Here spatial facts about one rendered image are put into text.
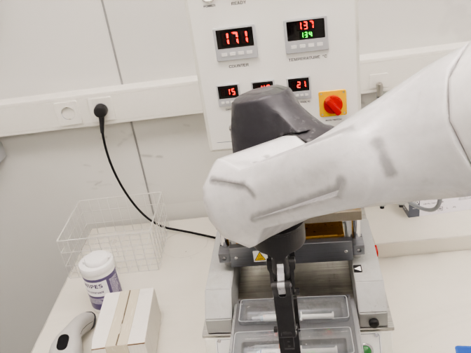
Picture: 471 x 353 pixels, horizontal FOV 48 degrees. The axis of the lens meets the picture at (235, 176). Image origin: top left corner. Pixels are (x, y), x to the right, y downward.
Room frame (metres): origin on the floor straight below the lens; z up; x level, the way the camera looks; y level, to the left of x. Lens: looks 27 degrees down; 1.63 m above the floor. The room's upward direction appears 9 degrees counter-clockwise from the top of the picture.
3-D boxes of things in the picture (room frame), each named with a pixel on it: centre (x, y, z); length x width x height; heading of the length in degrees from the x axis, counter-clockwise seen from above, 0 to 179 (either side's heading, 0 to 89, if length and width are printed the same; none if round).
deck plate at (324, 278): (0.95, -0.10, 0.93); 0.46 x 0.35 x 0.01; 171
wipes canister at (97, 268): (1.10, 0.38, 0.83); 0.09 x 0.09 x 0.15
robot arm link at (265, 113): (0.57, -0.07, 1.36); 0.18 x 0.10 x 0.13; 28
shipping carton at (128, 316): (0.94, 0.30, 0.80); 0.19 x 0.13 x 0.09; 175
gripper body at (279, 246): (0.61, -0.05, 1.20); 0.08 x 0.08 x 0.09
